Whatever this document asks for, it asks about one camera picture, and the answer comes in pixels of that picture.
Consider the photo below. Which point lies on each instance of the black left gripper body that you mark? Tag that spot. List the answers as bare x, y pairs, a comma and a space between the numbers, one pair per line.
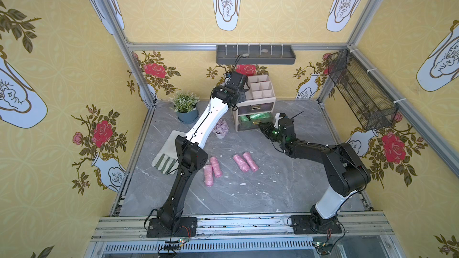
237, 79

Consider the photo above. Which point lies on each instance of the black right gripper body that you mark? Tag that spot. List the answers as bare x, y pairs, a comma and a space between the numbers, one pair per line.
271, 129

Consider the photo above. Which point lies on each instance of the green trash bag roll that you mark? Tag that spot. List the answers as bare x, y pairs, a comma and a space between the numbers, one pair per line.
244, 118
260, 116

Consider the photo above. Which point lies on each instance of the pink trash bag roll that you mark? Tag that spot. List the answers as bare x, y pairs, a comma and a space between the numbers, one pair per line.
242, 164
208, 175
250, 161
215, 166

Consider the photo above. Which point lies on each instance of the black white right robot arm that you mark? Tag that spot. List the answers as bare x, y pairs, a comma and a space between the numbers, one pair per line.
345, 172

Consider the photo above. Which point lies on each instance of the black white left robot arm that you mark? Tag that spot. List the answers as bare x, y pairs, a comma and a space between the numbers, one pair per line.
191, 154

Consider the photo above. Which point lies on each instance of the beige three-drawer organizer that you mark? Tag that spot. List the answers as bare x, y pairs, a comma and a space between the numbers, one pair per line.
261, 91

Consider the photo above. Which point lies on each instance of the purple flowers in white pot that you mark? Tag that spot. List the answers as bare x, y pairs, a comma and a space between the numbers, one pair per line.
221, 129

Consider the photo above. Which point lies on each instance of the green plant in blue pot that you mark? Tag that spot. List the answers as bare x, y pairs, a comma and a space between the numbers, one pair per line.
185, 106

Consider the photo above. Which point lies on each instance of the white green work glove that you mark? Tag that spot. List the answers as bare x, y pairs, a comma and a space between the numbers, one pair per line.
166, 160

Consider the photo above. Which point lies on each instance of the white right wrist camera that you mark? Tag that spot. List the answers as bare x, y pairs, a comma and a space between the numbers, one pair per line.
277, 119

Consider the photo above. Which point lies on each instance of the gray wall shelf tray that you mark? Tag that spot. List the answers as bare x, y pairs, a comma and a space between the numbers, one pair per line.
256, 54

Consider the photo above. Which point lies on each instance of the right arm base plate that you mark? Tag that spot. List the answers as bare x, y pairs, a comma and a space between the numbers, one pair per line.
304, 225

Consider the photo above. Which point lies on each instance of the black wire mesh basket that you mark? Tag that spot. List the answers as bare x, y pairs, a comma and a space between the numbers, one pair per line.
371, 105

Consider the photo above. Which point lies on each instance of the aluminum front rail frame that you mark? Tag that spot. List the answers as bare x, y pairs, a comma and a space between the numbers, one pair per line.
363, 231

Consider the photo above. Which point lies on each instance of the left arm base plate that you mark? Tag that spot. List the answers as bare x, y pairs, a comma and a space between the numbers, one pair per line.
184, 227

